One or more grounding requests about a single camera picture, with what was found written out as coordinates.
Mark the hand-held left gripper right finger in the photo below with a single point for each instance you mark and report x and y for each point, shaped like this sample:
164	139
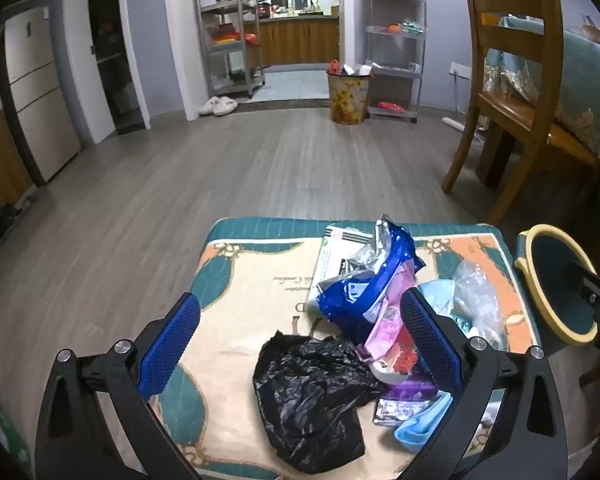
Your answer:
432	345

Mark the beige refrigerator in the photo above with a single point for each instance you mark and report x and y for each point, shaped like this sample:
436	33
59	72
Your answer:
35	90

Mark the wooden kitchen cabinet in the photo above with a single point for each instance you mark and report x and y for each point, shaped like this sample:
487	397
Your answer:
300	40

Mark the pink and red packet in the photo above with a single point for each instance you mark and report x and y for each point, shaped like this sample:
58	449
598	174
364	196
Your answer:
385	325

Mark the metal shelf rack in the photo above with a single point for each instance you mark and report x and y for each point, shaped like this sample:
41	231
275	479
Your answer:
225	47

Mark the black object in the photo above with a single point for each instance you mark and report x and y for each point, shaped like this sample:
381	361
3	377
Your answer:
7	222

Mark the floral trash can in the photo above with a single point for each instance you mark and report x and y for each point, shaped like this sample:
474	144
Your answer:
347	100

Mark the white trolley rack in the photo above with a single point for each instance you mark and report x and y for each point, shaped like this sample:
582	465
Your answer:
395	72

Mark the silver blister pack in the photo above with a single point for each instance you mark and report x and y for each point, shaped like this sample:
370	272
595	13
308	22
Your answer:
395	410

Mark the teal bin with yellow rim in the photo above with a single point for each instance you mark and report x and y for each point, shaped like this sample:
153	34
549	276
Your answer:
555	280

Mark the white wall socket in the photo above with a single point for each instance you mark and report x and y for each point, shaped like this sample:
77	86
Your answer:
460	69

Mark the clear plastic bag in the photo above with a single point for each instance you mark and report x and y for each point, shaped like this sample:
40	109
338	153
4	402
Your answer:
475	290

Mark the purple packet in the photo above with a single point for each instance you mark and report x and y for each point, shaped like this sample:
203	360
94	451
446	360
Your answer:
410	389

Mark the white and green paper box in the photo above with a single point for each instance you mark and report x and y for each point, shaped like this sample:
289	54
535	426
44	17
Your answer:
330	260

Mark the wooden chair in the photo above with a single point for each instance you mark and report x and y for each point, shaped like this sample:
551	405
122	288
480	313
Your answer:
510	10

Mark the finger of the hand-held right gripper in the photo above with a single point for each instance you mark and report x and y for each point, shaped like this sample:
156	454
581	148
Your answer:
587	272

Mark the blue foil packet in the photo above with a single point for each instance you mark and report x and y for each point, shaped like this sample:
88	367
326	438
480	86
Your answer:
350	300

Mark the white slipper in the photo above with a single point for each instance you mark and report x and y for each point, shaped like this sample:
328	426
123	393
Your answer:
207	106
226	107

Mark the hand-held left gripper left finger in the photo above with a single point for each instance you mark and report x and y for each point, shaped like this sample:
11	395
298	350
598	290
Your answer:
170	345

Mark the printed teal and orange mat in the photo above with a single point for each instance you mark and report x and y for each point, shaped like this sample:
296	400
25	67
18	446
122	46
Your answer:
240	300

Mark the brown wooden cabinet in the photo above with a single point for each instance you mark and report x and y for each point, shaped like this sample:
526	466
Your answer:
0	160

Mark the white power strip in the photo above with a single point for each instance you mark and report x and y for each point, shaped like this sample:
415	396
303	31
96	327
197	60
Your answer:
452	123

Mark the black plastic bag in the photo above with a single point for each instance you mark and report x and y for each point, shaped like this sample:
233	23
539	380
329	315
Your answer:
305	390

